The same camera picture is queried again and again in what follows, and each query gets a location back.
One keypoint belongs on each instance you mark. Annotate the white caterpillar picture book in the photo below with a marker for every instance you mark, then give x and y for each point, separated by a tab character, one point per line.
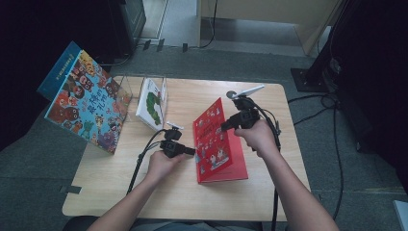
150	102

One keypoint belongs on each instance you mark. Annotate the person's grey clothing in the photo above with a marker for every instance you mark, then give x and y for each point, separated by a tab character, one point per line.
192	227

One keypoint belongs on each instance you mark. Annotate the black round table grommet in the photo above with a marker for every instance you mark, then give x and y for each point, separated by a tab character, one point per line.
229	95

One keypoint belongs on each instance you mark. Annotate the person's left hand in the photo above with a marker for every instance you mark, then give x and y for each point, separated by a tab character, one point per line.
162	166

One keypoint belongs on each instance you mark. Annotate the black metal stand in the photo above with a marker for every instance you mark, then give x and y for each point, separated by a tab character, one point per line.
320	70

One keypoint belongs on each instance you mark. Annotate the red picture book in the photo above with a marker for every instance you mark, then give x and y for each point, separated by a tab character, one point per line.
213	144

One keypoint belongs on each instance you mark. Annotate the dark blue monster picture book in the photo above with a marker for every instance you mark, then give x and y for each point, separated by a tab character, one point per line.
59	73

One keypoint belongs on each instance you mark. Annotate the light wooden cabinet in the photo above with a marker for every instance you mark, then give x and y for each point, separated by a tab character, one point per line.
272	9

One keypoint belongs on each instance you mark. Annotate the dark cabinet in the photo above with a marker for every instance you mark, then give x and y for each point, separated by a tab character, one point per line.
128	22

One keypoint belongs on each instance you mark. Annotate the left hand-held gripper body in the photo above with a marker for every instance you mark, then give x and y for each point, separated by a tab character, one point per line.
171	146

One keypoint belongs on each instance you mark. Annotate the person's right hand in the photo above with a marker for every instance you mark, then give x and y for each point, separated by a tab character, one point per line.
260	138

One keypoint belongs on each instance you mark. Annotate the white flat object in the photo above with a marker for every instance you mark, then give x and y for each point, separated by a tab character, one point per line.
402	215

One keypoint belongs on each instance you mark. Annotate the black floor tape strip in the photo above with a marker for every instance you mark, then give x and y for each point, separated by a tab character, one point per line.
72	189

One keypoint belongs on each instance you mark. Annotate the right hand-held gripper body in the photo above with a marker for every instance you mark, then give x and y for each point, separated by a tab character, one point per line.
247	117

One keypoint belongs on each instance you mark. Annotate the clear acrylic book rack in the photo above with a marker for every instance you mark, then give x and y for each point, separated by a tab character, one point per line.
128	86

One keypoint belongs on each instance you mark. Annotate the light blue animals picture book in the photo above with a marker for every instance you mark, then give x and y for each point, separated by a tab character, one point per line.
86	102

